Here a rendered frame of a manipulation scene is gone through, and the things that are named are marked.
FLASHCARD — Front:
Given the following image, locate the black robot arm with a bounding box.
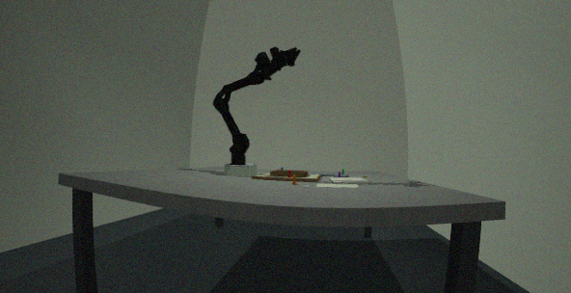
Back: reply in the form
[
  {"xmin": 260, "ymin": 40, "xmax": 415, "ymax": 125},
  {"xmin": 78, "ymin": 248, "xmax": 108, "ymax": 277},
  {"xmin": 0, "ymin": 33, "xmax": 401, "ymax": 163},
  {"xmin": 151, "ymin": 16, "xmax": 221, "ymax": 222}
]
[{"xmin": 212, "ymin": 52, "xmax": 277, "ymax": 165}]

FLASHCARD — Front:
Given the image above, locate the cream rectangular card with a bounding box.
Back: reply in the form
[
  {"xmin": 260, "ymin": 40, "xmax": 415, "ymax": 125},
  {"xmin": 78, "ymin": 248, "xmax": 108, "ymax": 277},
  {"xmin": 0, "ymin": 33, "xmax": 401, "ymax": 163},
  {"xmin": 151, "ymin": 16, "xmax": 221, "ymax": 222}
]
[{"xmin": 330, "ymin": 177, "xmax": 371, "ymax": 184}]

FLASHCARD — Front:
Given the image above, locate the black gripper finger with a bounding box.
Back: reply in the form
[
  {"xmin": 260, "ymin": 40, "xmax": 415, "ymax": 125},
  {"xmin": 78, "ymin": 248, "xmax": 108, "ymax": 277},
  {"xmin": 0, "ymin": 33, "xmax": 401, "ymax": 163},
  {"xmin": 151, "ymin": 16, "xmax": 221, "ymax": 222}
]
[
  {"xmin": 290, "ymin": 49, "xmax": 300, "ymax": 64},
  {"xmin": 280, "ymin": 47, "xmax": 296, "ymax": 61}
]

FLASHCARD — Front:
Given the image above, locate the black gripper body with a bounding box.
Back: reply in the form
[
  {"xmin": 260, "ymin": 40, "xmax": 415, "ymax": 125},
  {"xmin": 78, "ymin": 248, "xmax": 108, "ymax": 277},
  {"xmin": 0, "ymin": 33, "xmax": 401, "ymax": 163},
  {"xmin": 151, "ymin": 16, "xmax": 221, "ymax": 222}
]
[{"xmin": 270, "ymin": 49, "xmax": 295, "ymax": 71}]

